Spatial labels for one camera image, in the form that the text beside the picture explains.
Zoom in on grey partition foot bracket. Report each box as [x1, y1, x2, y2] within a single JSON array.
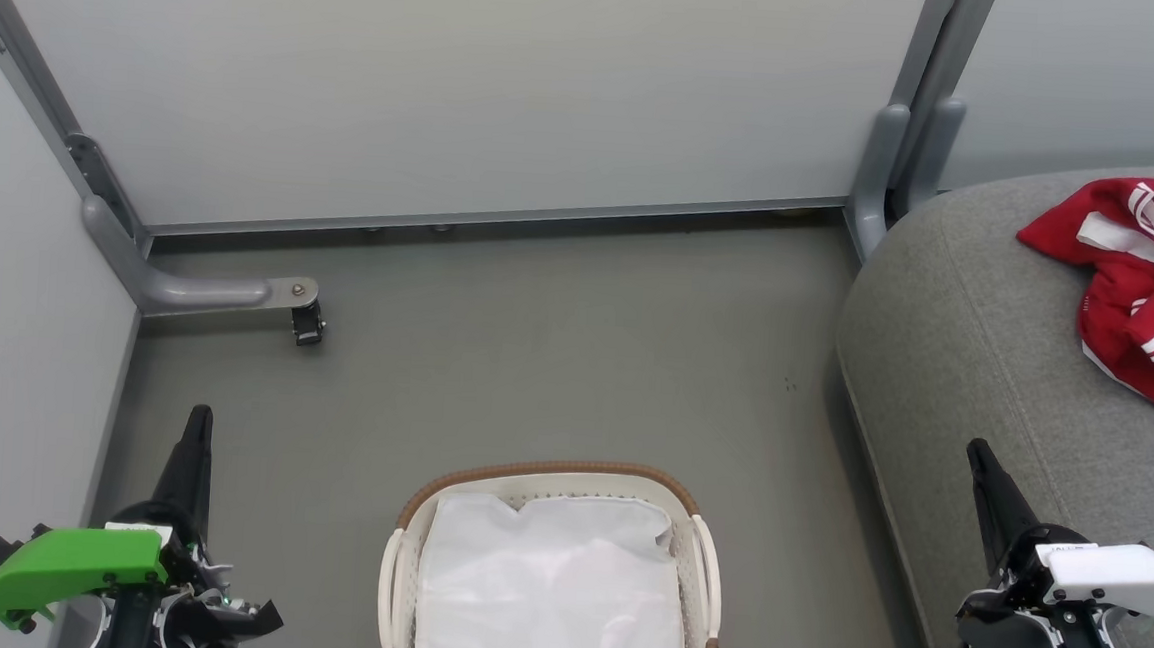
[[77, 194, 327, 327]]

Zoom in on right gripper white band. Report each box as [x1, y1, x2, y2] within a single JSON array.
[[953, 438, 1154, 648]]

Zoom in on black caster wheel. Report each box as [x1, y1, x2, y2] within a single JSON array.
[[290, 299, 329, 349]]

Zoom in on white cloth basket liner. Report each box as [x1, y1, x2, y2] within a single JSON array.
[[414, 485, 697, 648]]

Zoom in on white laundry basket brown rim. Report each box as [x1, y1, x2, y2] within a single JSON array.
[[375, 449, 731, 648]]

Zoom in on grey partition corner post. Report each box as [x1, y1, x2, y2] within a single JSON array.
[[0, 0, 169, 261]]

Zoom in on red shorts with number 23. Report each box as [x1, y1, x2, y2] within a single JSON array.
[[1014, 171, 1154, 300]]

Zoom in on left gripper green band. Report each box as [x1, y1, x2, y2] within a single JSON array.
[[0, 392, 297, 648]]

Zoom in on grey fabric sofa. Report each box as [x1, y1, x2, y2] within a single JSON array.
[[816, 140, 1154, 648]]

